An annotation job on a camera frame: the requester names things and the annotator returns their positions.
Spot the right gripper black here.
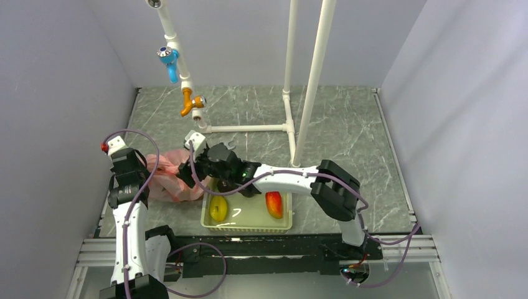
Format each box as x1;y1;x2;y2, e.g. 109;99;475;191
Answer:
176;146;233;189

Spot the pink plastic bag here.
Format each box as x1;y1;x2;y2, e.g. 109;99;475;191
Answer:
148;149;204;202

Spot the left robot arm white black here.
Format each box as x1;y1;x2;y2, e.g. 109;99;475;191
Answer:
99;142;179;298

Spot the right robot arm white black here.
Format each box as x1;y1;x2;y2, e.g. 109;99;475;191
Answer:
176;144;367;259

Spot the dark purple fake fruit left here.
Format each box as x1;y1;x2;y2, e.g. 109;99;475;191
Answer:
216;181;237;193

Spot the dark purple fake fruit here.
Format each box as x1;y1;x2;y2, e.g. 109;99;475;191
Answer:
240;189;260;198
216;181;237;193

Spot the yellow fake mango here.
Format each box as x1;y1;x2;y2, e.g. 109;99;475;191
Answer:
209;196;228;222

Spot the dark purple fake fruit right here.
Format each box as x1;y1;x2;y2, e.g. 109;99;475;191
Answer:
240;189;260;198

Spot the red orange fake mango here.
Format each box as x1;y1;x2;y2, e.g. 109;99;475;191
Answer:
265;191;283;219

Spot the silver open-end wrench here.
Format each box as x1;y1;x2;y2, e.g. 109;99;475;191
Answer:
224;140;236;150

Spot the orange tap valve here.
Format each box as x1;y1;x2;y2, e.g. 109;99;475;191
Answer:
180;88;207;117

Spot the pale green plastic basket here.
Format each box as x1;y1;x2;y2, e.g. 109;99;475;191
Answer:
200;192;293;234

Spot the blue tap valve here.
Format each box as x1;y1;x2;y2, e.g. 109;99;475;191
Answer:
157;46;179;83

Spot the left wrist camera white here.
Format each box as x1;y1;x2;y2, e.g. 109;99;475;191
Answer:
100;136;128;156

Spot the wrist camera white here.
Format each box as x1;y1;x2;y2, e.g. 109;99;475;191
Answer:
100;136;128;156
184;130;207;162

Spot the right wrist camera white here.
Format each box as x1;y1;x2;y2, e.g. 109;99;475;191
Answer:
184;130;207;162

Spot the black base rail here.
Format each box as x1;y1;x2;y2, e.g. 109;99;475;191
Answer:
167;234;383;278

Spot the white PVC pipe frame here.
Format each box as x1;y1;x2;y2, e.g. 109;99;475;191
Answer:
145;0;337;168

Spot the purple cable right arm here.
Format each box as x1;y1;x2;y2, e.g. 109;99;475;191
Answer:
187;140;422;290

